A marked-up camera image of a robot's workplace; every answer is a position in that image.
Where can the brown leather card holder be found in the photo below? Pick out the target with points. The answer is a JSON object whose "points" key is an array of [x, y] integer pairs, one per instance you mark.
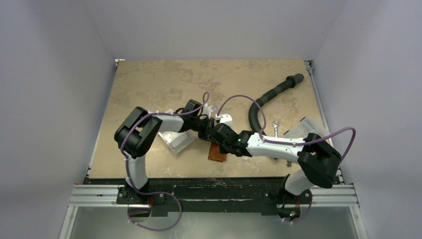
{"points": [[215, 154]]}

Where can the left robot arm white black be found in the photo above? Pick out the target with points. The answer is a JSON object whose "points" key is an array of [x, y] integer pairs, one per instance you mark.
{"points": [[136, 134]]}

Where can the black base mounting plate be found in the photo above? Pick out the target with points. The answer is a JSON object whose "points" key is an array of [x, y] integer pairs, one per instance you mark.
{"points": [[163, 185]]}

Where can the aluminium front frame rail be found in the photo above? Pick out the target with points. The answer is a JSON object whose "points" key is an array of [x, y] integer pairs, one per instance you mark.
{"points": [[116, 195]]}

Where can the aluminium rail at table edge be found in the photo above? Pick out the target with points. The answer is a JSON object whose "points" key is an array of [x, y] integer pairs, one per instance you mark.
{"points": [[310, 70]]}

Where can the clear plastic screw organizer box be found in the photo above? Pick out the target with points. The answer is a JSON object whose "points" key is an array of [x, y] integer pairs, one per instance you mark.
{"points": [[305, 126]]}

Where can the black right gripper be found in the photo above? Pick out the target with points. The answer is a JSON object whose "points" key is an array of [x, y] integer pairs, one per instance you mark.
{"points": [[217, 131]]}

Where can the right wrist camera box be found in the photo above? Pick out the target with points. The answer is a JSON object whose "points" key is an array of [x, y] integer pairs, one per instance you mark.
{"points": [[225, 119]]}

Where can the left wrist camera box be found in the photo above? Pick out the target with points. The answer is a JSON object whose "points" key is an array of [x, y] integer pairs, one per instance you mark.
{"points": [[209, 110]]}

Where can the clear plastic bin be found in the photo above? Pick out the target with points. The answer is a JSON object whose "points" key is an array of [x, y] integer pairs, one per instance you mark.
{"points": [[176, 140]]}

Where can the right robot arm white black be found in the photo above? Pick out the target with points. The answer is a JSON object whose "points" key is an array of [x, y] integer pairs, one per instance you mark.
{"points": [[317, 159]]}

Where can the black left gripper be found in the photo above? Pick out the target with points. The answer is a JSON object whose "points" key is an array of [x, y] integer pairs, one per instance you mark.
{"points": [[209, 123]]}

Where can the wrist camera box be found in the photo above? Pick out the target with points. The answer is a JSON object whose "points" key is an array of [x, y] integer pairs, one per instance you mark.
{"points": [[209, 110], [225, 119]]}

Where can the small silver wrench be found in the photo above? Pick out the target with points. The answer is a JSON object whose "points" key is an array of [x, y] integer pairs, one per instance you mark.
{"points": [[276, 124]]}

